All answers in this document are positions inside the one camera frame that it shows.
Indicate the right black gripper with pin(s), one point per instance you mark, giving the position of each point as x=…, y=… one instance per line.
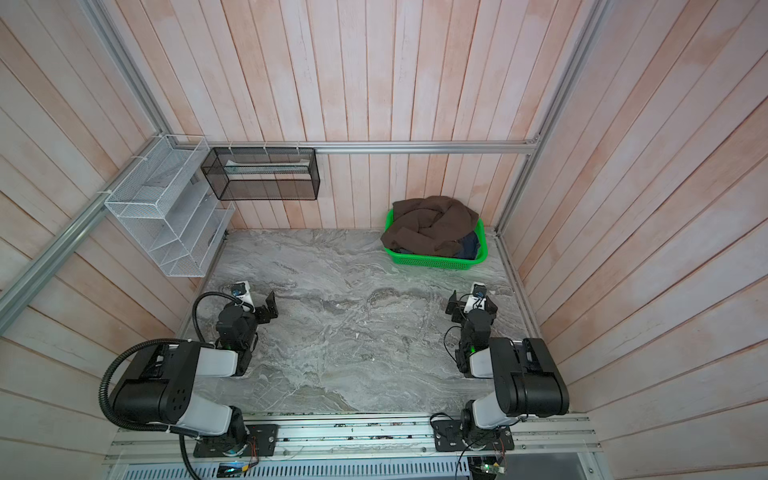
x=455, y=305

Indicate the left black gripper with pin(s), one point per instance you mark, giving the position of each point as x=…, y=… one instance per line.
x=261, y=311

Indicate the brown trousers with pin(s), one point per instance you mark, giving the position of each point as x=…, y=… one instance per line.
x=437, y=217

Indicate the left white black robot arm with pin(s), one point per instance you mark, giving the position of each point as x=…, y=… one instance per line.
x=150, y=386

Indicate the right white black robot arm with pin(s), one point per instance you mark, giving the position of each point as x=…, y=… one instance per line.
x=526, y=380

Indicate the navy blue trousers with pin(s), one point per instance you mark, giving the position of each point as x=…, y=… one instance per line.
x=465, y=248

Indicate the green plastic basket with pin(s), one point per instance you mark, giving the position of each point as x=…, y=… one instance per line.
x=448, y=263

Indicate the left circuit board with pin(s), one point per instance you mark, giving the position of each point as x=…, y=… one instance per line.
x=231, y=470

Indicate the green circuit board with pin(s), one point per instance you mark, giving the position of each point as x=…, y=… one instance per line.
x=484, y=468

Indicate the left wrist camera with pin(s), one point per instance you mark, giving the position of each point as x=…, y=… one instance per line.
x=242, y=291

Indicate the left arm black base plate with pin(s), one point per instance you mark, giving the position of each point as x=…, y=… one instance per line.
x=252, y=440

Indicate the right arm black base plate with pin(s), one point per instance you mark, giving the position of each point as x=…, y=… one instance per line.
x=455, y=436

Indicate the black wire mesh basket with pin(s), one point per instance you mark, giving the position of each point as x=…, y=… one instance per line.
x=262, y=173

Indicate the white wire mesh shelf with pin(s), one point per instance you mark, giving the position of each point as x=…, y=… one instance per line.
x=168, y=207

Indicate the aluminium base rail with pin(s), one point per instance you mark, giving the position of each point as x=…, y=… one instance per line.
x=337, y=436

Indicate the aluminium frame rail back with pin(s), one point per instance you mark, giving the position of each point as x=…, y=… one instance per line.
x=373, y=147

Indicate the aluminium frame rail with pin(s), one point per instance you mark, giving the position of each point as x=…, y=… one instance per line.
x=37, y=274
x=373, y=147
x=568, y=79

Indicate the aluminium frame rail right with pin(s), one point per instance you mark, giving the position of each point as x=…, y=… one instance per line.
x=568, y=79

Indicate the aluminium frame rail left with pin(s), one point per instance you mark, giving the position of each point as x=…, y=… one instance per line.
x=37, y=274

